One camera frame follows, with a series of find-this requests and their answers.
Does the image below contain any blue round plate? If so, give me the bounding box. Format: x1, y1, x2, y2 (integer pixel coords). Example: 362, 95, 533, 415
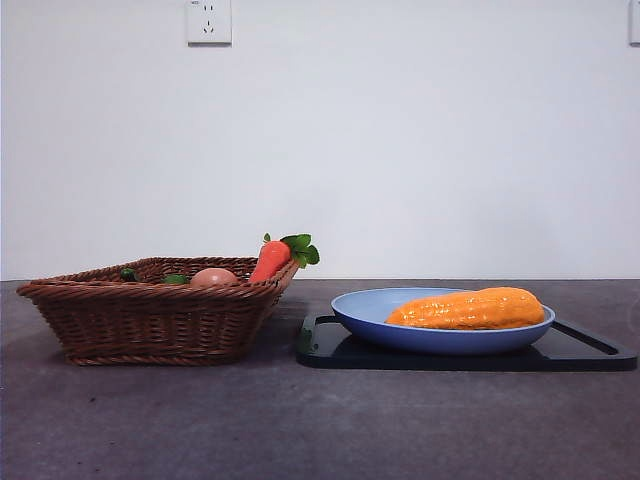
330, 287, 557, 357

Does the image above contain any orange-yellow corn cob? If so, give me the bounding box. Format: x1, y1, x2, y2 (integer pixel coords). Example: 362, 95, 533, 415
384, 286, 546, 332

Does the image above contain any brown egg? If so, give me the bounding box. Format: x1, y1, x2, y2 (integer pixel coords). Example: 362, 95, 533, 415
189, 268, 240, 288

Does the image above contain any black rectangular tray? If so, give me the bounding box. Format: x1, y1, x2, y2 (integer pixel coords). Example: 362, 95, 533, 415
294, 313, 640, 372

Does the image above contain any brown wicker basket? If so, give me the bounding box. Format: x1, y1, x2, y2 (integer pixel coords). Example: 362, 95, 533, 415
16, 256, 301, 367

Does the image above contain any orange carrot with green leaves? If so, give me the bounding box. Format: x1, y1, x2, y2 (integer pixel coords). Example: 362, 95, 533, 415
248, 232, 321, 284

